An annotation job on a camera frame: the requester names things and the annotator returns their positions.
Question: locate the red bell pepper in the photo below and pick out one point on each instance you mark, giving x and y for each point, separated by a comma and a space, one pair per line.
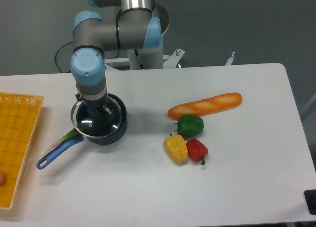
197, 151

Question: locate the orange baguette bread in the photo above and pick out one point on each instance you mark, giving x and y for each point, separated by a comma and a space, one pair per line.
206, 106

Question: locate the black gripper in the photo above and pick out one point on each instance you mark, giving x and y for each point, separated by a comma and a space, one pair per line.
96, 107

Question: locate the green onion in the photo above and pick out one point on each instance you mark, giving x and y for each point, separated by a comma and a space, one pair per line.
67, 136

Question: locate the yellow bell pepper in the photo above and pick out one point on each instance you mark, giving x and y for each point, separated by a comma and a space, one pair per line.
176, 148

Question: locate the white table bracket right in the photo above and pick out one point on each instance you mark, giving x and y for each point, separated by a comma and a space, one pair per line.
230, 59

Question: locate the glass pot lid blue knob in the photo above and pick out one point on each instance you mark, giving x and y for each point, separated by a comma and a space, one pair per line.
89, 126

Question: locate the dark blue saucepan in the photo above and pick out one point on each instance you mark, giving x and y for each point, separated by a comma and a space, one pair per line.
56, 152

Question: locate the yellow woven basket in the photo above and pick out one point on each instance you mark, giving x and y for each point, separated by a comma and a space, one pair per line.
18, 117

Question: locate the green bell pepper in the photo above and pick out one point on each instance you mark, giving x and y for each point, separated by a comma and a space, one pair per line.
189, 126

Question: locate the black device at table edge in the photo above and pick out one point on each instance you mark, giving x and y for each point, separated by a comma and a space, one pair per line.
310, 198

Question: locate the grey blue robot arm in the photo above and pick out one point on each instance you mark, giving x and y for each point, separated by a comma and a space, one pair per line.
87, 63

